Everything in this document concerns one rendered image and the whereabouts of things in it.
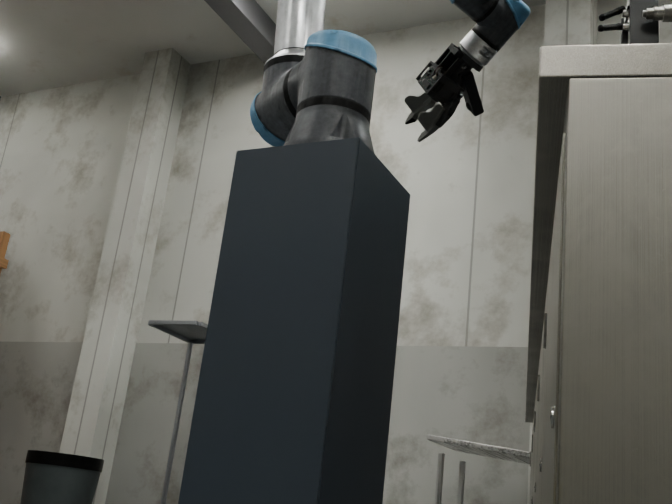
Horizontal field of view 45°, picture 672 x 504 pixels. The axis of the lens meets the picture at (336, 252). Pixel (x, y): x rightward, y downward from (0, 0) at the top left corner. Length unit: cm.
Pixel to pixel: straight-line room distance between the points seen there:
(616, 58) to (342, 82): 48
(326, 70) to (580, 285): 61
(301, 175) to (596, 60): 44
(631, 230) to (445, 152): 520
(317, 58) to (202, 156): 578
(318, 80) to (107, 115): 676
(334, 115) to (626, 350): 61
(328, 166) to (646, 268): 49
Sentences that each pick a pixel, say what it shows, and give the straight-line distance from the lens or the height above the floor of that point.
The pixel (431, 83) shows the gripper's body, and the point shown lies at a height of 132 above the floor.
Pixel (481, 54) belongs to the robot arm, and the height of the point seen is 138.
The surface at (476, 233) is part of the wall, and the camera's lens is 567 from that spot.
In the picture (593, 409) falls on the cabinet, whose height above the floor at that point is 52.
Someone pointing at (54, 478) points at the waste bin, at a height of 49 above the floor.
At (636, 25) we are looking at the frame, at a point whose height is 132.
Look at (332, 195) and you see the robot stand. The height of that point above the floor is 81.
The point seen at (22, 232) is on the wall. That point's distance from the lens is 808.
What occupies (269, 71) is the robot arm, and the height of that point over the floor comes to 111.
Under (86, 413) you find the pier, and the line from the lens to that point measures 655.
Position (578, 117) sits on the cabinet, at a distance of 88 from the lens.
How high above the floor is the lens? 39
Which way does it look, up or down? 18 degrees up
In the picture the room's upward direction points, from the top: 7 degrees clockwise
